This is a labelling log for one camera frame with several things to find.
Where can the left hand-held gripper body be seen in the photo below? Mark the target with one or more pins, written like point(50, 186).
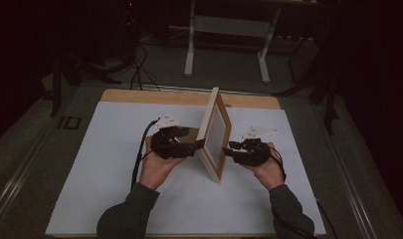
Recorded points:
point(169, 142)

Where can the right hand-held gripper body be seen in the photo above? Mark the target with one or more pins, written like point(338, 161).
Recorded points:
point(255, 151)

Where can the pale wooden picture frame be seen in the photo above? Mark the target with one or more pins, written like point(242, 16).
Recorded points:
point(215, 139)

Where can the person's right hand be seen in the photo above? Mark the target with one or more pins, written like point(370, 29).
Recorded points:
point(268, 172)

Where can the person's left hand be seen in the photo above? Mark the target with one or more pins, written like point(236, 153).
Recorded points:
point(156, 169)

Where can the white table sheet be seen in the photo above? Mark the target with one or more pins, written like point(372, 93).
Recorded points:
point(189, 205)

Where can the black metal stand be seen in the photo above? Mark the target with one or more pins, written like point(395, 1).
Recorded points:
point(325, 83)
point(73, 73)

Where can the metal rail behind table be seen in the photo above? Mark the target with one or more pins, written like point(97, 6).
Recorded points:
point(175, 89)

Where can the metal floor rail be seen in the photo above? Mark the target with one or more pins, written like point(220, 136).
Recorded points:
point(351, 186)
point(20, 176)

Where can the white metal table frame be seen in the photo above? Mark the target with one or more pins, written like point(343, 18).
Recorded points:
point(229, 28)

